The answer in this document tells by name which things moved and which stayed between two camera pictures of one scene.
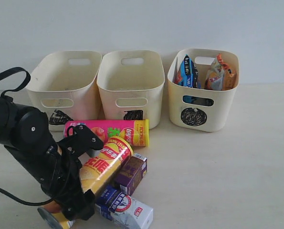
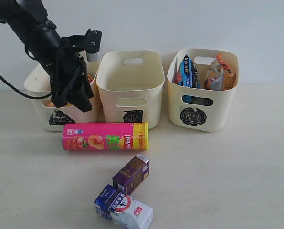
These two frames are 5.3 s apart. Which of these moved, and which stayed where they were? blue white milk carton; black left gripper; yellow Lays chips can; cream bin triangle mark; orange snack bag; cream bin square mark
Moved: yellow Lays chips can; black left gripper
Stayed: cream bin triangle mark; orange snack bag; cream bin square mark; blue white milk carton
